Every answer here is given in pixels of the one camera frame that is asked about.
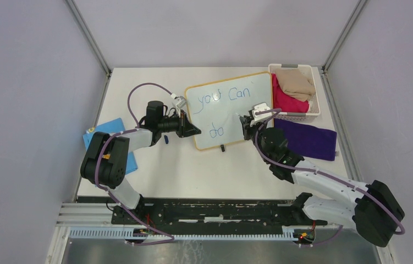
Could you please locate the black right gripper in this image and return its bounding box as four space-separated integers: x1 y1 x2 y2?
240 115 271 163

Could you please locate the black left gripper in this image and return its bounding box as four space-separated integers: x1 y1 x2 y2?
158 110 201 139

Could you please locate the yellow framed whiteboard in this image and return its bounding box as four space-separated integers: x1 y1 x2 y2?
185 71 272 151

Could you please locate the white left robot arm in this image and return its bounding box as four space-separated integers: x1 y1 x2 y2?
80 101 201 224

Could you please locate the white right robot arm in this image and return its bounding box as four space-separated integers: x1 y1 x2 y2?
239 115 406 248

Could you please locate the pink cloth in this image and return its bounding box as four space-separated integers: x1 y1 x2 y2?
272 74 310 113

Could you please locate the white plastic basket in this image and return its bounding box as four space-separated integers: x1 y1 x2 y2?
268 63 321 123

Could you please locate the purple cloth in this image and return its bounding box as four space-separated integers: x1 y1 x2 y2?
274 119 337 161

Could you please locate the beige cloth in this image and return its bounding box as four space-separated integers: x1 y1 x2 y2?
274 69 316 102

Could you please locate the blue patterned cloth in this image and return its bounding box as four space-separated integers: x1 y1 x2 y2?
80 118 138 189

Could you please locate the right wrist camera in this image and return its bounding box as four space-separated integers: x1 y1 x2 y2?
249 102 274 127

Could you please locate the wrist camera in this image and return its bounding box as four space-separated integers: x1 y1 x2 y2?
171 94 186 112
249 102 274 127

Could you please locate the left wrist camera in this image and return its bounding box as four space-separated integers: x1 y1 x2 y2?
171 94 186 112

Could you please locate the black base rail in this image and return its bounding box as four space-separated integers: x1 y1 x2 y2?
108 197 328 236

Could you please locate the white cable duct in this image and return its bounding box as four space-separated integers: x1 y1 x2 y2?
69 227 298 241

